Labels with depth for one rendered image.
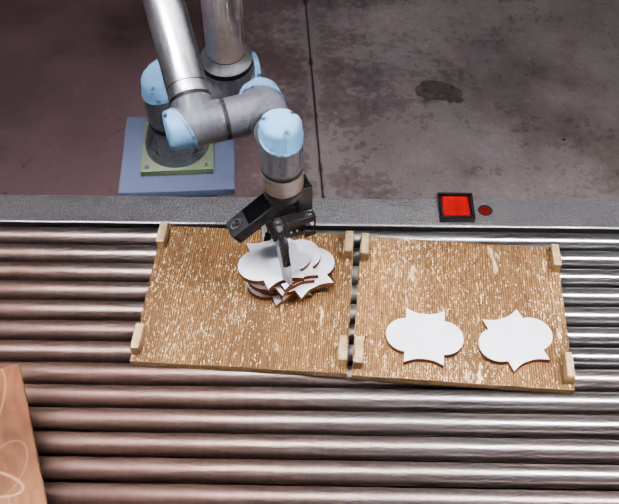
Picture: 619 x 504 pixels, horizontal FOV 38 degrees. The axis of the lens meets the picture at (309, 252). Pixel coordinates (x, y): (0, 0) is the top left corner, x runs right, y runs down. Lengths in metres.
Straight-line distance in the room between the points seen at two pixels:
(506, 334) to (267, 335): 0.46
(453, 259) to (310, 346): 0.37
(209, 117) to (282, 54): 2.37
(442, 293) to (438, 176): 1.62
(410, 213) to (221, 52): 0.54
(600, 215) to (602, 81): 1.95
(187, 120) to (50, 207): 0.58
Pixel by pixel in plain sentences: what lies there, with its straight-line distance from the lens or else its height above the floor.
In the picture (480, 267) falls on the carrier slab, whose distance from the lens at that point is 1.89.
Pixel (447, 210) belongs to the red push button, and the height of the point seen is 0.93.
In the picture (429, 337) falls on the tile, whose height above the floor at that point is 0.95.
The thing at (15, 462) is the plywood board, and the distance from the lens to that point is 1.57.
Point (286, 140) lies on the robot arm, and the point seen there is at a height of 1.34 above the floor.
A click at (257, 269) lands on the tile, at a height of 1.01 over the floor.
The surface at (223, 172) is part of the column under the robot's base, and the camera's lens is 2.16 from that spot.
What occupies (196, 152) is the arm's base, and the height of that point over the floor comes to 0.91.
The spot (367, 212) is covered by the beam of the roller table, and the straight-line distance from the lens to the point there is 2.00.
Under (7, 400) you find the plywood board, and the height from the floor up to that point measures 1.04.
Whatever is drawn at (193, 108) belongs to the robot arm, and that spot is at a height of 1.34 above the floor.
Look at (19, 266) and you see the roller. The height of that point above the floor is 0.92.
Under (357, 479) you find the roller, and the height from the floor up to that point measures 0.91.
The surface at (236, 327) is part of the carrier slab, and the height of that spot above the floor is 0.94.
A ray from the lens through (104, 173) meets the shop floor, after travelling 3.49.
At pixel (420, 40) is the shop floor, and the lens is 4.06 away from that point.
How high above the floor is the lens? 2.36
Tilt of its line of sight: 49 degrees down
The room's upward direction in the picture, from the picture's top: straight up
